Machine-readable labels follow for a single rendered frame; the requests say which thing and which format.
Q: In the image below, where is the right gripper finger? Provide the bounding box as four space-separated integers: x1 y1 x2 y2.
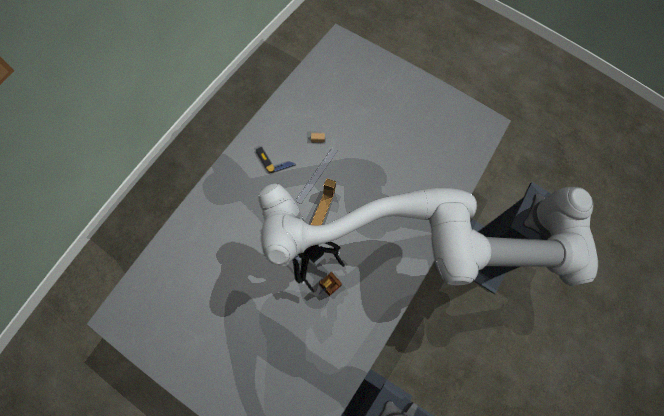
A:
292 255 315 293
323 242 345 267

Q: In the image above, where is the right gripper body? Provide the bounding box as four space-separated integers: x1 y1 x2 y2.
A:
298 246 312 259

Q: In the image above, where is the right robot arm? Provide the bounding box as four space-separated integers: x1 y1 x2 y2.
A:
258 184 598 286

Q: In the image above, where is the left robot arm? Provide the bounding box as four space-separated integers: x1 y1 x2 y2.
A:
380 401 418 416

